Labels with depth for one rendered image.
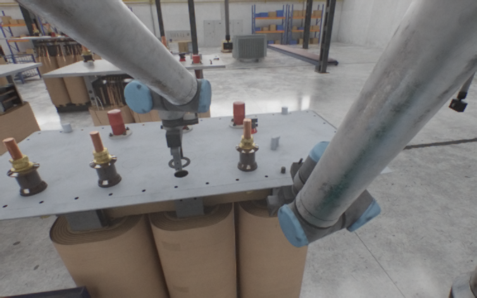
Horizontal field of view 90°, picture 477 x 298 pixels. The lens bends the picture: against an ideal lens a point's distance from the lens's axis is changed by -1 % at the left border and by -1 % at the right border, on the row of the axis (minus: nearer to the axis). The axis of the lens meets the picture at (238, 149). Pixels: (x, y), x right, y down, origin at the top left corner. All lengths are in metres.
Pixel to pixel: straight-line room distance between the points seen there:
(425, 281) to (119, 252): 2.31
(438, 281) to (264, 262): 1.70
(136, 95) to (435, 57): 0.62
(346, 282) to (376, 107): 2.15
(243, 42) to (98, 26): 12.74
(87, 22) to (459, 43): 0.39
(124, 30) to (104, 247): 1.03
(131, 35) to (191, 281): 1.24
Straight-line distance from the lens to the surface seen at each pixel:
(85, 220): 1.24
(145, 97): 0.69
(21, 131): 3.37
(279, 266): 1.48
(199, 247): 1.25
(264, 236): 1.28
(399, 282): 2.58
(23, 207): 1.10
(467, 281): 0.55
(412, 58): 0.30
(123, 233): 1.25
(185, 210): 1.13
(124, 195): 0.95
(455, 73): 0.31
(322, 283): 2.34
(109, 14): 0.39
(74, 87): 6.95
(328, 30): 10.42
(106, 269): 1.39
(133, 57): 0.44
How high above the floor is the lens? 1.90
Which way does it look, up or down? 28 degrees down
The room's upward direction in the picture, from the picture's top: 1 degrees counter-clockwise
